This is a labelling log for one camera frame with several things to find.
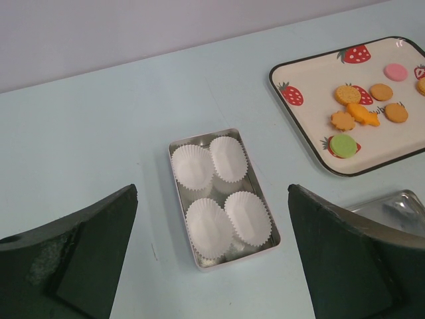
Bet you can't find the pink round cookie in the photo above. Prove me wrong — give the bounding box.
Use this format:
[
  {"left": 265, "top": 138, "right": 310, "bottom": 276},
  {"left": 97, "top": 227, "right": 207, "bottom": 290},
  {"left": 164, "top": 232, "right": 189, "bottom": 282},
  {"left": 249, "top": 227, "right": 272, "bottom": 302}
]
[{"left": 384, "top": 63, "right": 408, "bottom": 82}]

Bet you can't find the strawberry print tray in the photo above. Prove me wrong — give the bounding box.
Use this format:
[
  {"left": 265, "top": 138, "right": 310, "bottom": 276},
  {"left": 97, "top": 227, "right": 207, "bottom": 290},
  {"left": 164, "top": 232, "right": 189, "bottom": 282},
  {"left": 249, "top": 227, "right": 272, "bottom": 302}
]
[{"left": 269, "top": 37, "right": 424, "bottom": 177}]

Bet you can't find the white paper cup near right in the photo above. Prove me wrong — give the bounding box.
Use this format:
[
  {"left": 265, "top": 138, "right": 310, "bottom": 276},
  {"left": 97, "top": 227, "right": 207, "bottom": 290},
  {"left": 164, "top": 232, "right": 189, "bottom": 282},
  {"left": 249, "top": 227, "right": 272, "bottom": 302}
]
[{"left": 224, "top": 191, "right": 272, "bottom": 247}]

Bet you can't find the brown round cookie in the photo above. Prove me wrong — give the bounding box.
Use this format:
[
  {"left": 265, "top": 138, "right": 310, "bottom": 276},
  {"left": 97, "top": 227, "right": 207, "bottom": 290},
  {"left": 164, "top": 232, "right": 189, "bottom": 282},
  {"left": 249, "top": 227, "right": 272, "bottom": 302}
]
[
  {"left": 369, "top": 83, "right": 393, "bottom": 101},
  {"left": 384, "top": 103, "right": 408, "bottom": 123}
]

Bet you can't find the yellow round waffle cookie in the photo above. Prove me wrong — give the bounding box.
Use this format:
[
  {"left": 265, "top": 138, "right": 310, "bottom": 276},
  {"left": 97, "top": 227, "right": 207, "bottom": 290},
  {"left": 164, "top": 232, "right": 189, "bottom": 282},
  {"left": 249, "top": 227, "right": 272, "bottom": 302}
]
[{"left": 334, "top": 85, "right": 361, "bottom": 106}]

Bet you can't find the white paper cup far right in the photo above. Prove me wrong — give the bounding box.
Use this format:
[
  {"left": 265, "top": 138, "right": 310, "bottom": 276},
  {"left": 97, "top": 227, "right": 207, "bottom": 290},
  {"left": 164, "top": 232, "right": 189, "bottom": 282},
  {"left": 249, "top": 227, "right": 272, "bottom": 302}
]
[{"left": 209, "top": 136, "right": 248, "bottom": 183}]

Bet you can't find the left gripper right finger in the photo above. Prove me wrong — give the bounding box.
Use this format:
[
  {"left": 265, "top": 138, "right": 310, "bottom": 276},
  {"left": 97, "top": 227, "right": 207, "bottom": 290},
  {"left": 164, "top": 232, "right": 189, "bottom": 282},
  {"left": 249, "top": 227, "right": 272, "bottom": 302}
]
[{"left": 288, "top": 184, "right": 424, "bottom": 318}]

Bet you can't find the silver tin lid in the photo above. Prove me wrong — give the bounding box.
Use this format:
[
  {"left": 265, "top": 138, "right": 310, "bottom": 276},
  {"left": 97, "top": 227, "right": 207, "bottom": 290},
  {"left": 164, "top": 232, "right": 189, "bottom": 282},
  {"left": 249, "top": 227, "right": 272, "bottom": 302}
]
[{"left": 347, "top": 189, "right": 424, "bottom": 237}]

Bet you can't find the white paper cup far left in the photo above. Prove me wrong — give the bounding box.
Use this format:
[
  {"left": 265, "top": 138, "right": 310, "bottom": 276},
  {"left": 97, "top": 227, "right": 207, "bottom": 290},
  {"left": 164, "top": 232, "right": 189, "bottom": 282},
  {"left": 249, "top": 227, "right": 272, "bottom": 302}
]
[{"left": 171, "top": 144, "right": 214, "bottom": 191}]

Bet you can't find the orange flower cookie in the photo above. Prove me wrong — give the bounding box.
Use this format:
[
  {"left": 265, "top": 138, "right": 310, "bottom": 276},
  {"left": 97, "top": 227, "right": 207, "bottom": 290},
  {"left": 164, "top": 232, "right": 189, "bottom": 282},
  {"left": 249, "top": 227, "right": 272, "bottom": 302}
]
[{"left": 331, "top": 111, "right": 355, "bottom": 132}]

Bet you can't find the orange fish cookie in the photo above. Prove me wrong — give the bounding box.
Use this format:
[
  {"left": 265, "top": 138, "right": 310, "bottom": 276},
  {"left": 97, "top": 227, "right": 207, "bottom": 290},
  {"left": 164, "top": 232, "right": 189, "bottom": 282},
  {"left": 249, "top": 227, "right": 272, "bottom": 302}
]
[{"left": 346, "top": 103, "right": 381, "bottom": 127}]

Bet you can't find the green round cookie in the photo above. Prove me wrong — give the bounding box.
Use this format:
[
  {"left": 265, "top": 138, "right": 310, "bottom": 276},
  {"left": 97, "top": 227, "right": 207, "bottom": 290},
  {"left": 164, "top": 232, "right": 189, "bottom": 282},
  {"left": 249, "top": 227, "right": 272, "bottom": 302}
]
[{"left": 329, "top": 134, "right": 357, "bottom": 158}]

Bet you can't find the white paper cup near left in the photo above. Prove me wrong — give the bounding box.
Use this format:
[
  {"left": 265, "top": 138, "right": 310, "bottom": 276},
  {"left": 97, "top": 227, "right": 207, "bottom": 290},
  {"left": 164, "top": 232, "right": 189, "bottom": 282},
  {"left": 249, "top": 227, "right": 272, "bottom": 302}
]
[{"left": 185, "top": 198, "right": 233, "bottom": 259}]

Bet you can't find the white paper cup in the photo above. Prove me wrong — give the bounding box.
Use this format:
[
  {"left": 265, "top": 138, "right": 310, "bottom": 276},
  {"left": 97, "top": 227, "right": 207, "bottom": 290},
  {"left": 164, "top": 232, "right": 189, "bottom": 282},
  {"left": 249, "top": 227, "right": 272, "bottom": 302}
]
[
  {"left": 185, "top": 198, "right": 233, "bottom": 259},
  {"left": 171, "top": 144, "right": 214, "bottom": 191},
  {"left": 224, "top": 191, "right": 272, "bottom": 247},
  {"left": 209, "top": 136, "right": 248, "bottom": 183}
]

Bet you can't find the orange sandwich cookie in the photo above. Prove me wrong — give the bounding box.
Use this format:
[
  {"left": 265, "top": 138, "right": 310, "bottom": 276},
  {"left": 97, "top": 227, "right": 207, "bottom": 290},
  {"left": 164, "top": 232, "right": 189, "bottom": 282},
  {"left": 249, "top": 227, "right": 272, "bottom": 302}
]
[{"left": 416, "top": 78, "right": 425, "bottom": 96}]

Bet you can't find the white rectangular tin box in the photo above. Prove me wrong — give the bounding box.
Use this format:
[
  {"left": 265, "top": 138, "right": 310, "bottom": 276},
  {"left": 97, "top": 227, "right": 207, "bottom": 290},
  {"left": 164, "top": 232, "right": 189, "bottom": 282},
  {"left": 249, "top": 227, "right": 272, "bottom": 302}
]
[{"left": 168, "top": 128, "right": 281, "bottom": 271}]

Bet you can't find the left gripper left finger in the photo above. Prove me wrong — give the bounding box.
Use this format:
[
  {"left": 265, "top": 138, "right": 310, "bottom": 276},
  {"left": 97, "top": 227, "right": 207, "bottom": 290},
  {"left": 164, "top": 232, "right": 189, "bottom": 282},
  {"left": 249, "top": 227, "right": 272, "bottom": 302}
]
[{"left": 1, "top": 184, "right": 137, "bottom": 318}]

